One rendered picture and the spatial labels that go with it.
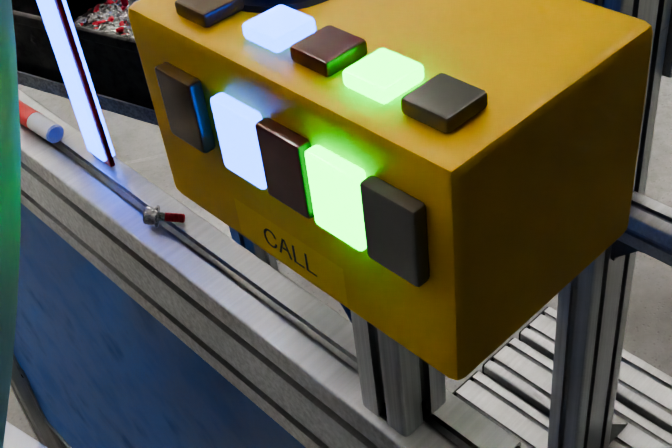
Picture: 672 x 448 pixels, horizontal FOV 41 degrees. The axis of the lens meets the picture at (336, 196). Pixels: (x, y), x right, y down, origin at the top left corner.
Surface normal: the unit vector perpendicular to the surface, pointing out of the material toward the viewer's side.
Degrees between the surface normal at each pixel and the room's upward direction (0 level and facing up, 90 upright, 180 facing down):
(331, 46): 0
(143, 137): 0
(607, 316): 90
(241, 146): 90
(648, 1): 90
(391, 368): 90
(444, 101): 0
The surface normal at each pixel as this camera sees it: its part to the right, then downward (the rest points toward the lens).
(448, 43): -0.11, -0.77
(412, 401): 0.69, 0.40
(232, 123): -0.72, 0.49
